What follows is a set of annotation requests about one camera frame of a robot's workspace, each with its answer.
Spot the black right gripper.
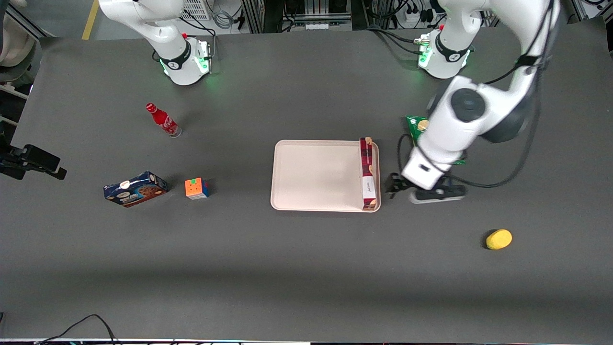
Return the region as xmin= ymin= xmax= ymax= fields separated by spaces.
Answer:
xmin=0 ymin=144 xmax=68 ymax=181

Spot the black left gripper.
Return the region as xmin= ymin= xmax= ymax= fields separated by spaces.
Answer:
xmin=385 ymin=172 xmax=418 ymax=199

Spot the red tartan cookie box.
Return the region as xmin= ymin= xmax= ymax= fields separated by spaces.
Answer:
xmin=359 ymin=137 xmax=377 ymax=212

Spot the beige plastic tray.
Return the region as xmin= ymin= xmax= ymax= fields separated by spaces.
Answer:
xmin=270 ymin=139 xmax=382 ymax=213

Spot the blue cookie box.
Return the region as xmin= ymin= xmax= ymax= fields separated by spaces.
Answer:
xmin=103 ymin=171 xmax=169 ymax=208

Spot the white perforated box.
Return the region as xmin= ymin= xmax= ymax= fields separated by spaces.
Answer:
xmin=180 ymin=0 xmax=212 ymax=21

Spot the green chips bag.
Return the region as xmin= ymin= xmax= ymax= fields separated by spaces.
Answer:
xmin=406 ymin=115 xmax=467 ymax=166

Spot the yellow lemon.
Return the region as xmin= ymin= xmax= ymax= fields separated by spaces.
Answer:
xmin=485 ymin=229 xmax=513 ymax=251

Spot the beige chair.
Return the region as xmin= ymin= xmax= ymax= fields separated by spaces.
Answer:
xmin=0 ymin=0 xmax=38 ymax=83

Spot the red cola bottle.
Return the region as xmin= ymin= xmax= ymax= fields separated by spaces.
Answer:
xmin=145 ymin=102 xmax=183 ymax=139

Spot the colourful puzzle cube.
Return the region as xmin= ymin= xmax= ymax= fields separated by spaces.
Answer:
xmin=184 ymin=177 xmax=211 ymax=201

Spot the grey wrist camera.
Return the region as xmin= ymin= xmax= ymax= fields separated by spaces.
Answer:
xmin=409 ymin=184 xmax=468 ymax=205

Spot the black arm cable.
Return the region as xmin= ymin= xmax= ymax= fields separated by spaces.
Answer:
xmin=397 ymin=0 xmax=556 ymax=189

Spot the black base cable bundle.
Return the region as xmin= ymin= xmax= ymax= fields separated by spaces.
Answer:
xmin=366 ymin=26 xmax=429 ymax=56

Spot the thin black table cable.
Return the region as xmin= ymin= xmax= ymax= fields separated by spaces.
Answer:
xmin=34 ymin=313 xmax=119 ymax=345

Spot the grey coiled cable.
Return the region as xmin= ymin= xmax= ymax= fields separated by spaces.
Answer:
xmin=211 ymin=7 xmax=236 ymax=30

